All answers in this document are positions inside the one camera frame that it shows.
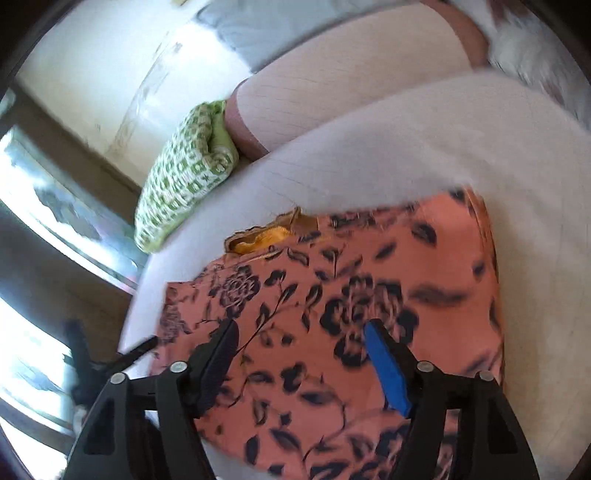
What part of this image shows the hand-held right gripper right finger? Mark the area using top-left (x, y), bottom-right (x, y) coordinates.
top-left (364, 318), bottom-right (541, 480)

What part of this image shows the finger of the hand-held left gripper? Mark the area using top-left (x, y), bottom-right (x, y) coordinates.
top-left (64, 318), bottom-right (99, 377)
top-left (115, 335), bottom-right (159, 366)

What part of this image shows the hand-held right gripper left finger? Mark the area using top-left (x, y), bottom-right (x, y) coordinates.
top-left (67, 318), bottom-right (241, 480)

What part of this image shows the orange floral shirt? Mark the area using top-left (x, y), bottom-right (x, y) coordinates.
top-left (154, 187), bottom-right (506, 480)

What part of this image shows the stained glass window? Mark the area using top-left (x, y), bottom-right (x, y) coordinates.
top-left (0, 124), bottom-right (148, 444)

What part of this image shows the green white patterned pillow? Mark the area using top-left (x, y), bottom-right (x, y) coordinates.
top-left (134, 100), bottom-right (238, 254)

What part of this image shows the pink white bolster cushion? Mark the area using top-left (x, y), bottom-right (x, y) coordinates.
top-left (225, 0), bottom-right (491, 160)

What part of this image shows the grey blue pillow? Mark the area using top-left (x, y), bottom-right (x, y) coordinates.
top-left (194, 0), bottom-right (319, 75)

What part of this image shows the large striped floral pillow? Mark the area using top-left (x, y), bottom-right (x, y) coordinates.
top-left (455, 0), bottom-right (578, 107)

